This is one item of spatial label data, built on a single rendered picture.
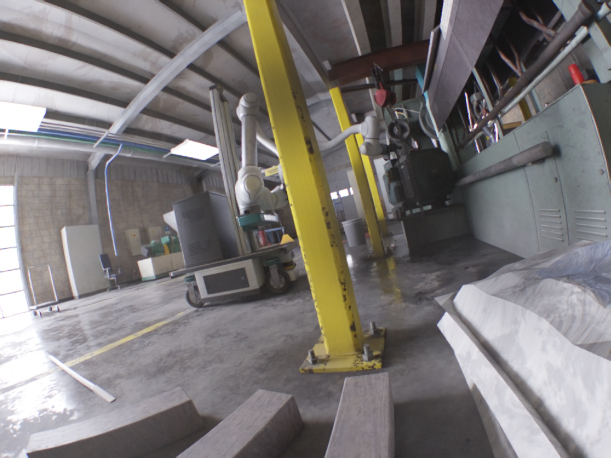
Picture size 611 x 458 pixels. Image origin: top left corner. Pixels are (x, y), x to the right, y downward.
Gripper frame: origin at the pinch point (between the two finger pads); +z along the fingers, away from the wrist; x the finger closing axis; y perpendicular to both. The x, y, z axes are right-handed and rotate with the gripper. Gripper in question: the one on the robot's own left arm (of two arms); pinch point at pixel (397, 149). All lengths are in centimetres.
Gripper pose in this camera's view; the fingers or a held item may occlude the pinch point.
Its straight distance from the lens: 210.0
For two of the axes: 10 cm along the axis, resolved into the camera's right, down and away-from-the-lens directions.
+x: -4.6, 1.2, 8.8
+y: -2.4, -9.7, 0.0
